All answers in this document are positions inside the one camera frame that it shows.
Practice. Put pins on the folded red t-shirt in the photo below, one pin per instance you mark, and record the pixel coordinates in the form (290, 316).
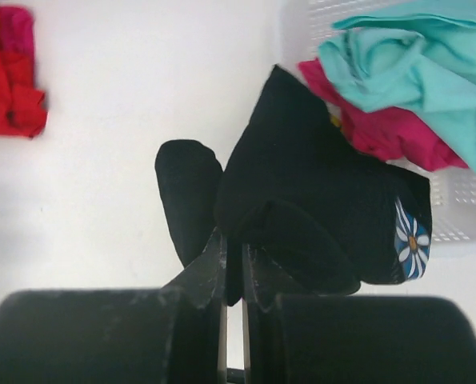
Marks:
(22, 108)

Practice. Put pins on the folded pink t-shirt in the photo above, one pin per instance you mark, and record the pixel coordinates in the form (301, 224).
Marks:
(17, 42)

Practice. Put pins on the magenta t-shirt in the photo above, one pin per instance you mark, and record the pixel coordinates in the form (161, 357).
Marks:
(389, 134)

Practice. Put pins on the white plastic basket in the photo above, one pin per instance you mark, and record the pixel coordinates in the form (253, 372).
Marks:
(302, 27)

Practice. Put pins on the black daisy t-shirt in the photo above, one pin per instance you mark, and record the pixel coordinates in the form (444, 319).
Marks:
(293, 187)

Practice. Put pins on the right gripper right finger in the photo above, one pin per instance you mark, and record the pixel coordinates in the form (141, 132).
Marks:
(293, 336)

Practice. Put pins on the teal t-shirt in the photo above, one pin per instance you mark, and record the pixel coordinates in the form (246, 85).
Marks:
(419, 56)

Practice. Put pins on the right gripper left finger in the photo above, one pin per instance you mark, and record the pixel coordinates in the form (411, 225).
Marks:
(172, 334)

